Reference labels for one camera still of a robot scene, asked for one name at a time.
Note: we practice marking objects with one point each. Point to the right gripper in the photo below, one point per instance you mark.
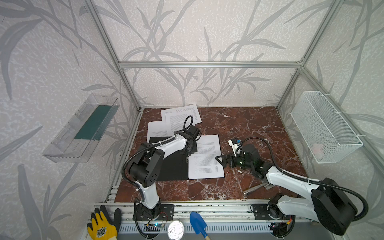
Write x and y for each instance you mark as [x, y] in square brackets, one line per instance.
[227, 160]

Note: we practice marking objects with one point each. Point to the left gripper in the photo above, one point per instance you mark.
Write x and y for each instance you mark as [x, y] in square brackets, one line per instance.
[188, 149]

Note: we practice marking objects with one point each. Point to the teal folder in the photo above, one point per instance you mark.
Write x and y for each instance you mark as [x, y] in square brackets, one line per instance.
[174, 168]

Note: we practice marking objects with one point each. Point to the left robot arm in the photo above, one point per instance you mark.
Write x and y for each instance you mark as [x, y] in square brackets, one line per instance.
[143, 168]

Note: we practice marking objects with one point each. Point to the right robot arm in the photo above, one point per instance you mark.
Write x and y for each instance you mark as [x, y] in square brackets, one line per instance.
[322, 201]

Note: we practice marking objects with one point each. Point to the blue trowel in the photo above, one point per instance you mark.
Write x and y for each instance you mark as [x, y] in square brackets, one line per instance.
[198, 225]

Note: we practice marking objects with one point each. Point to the green circuit board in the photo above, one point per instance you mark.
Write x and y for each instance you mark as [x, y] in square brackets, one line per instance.
[154, 227]

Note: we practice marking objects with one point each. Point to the yellow black glove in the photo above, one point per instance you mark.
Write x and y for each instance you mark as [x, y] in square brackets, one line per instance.
[102, 227]

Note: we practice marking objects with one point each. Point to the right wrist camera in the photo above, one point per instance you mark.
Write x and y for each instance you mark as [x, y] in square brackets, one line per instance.
[234, 142]

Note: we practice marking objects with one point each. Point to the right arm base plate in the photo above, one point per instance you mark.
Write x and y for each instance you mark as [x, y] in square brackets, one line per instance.
[260, 211]

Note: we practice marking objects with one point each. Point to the aluminium frame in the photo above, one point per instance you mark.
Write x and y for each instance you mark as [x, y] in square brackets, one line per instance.
[206, 53]

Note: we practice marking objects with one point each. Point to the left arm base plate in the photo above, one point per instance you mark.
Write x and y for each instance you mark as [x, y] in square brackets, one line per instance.
[163, 212]

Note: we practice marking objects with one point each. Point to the white wire basket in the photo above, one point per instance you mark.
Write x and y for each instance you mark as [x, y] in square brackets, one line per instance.
[327, 134]

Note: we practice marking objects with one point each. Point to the clear plastic wall tray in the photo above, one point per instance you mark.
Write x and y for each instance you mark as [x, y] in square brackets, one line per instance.
[79, 138]

